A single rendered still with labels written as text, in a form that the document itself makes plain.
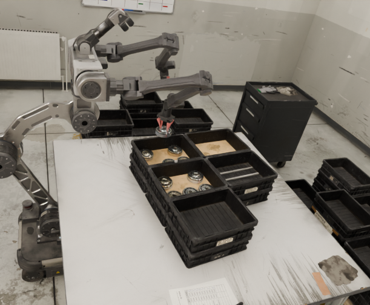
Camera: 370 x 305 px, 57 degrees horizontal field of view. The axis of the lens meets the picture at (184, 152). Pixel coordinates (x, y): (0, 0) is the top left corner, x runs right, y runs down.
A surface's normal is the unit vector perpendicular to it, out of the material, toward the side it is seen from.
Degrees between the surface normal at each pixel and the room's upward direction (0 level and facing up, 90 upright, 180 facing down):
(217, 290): 0
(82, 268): 0
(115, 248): 0
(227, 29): 90
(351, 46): 90
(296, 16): 90
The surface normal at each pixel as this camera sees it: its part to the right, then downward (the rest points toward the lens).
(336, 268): 0.18, -0.82
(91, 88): 0.33, 0.58
